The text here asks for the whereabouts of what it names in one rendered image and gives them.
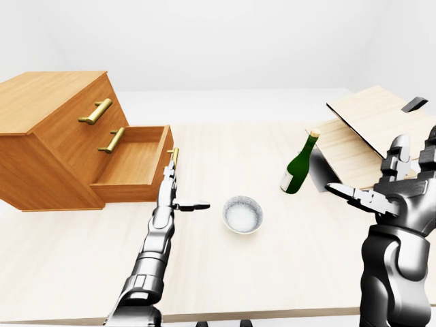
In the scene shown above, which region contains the green glass bottle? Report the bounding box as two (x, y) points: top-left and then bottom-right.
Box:
(279, 129), (322, 196)

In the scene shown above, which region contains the brass handle of open drawer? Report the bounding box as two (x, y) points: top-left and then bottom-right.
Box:
(166, 147), (181, 170)

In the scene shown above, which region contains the open wooden drawer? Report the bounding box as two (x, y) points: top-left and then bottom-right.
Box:
(89, 125), (175, 204)

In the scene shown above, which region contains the pale wooden box, open lid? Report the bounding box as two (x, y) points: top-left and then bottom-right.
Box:
(304, 85), (436, 193)

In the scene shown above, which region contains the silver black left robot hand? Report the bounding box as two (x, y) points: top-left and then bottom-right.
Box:
(155, 159), (211, 213)

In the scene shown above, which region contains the black handle on box lid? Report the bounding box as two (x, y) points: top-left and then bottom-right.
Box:
(401, 96), (429, 114)

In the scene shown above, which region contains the long brass drawer handle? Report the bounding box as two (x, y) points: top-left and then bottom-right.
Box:
(78, 98), (114, 126)

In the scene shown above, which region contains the short brass drawer handle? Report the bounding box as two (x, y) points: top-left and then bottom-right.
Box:
(97, 127), (126, 155)

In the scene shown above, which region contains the small speckled white bowl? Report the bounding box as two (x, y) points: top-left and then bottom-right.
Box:
(221, 195), (264, 235)

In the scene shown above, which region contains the wooden cabinet with drawers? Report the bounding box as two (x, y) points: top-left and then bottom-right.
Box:
(0, 70), (175, 213)

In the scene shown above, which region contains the wooden drawer, long brass handle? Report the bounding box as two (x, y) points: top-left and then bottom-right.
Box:
(26, 72), (121, 165)

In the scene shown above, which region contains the wooden drawer, short brass handle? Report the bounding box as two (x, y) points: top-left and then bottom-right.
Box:
(54, 97), (131, 187)

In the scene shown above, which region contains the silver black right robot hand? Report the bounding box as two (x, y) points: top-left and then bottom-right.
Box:
(324, 125), (436, 237)

